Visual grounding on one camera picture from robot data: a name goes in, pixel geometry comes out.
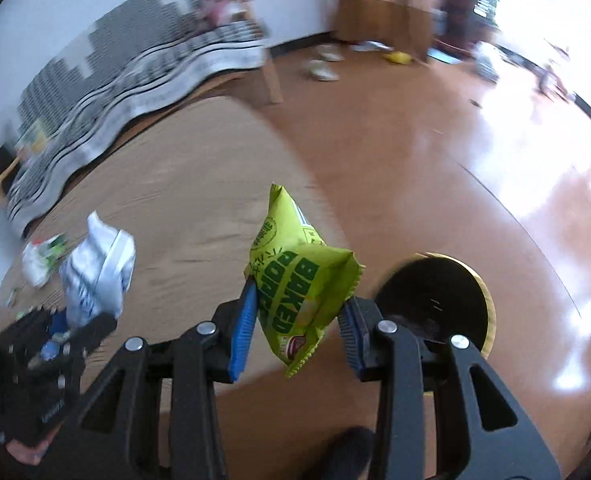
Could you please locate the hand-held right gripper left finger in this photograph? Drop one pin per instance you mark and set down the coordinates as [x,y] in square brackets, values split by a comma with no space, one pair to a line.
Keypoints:
[243,330]

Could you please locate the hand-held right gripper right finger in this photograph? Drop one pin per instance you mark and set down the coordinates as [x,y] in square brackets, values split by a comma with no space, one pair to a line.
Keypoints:
[351,342]

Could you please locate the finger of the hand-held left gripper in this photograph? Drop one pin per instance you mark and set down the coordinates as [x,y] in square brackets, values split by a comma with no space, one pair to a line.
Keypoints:
[93,332]

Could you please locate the green snack packet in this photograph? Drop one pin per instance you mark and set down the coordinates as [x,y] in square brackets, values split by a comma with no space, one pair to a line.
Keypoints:
[295,285]

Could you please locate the black bin with gold rim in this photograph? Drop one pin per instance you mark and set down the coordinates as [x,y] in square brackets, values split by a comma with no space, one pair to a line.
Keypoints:
[425,290]

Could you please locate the white and green packet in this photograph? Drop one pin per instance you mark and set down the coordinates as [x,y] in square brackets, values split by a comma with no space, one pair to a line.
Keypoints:
[38,265]

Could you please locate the wooden sofa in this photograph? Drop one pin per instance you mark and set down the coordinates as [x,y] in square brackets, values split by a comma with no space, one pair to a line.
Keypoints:
[273,85]

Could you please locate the black and white striped blanket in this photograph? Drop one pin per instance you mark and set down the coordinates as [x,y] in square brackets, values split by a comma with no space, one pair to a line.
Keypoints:
[125,85]

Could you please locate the beige slipper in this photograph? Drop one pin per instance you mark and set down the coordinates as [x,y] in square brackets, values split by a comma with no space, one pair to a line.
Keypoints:
[329,53]
[324,71]

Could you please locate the yellow toy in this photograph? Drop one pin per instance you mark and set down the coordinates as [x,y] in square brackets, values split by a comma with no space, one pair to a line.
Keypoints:
[398,58]

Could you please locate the white paper scrap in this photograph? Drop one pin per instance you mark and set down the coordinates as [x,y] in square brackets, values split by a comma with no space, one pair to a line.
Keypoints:
[370,46]

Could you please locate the clear plastic bag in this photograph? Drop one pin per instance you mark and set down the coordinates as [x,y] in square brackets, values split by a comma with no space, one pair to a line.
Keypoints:
[486,60]

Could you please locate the pink pillow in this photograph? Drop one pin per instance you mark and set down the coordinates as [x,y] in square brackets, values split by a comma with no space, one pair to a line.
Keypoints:
[215,0]

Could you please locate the brown curtain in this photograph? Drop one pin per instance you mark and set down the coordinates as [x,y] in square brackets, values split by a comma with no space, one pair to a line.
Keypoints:
[383,5]

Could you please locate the large plant in dark pot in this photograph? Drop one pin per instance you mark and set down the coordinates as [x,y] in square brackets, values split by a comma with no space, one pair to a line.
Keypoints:
[468,10]

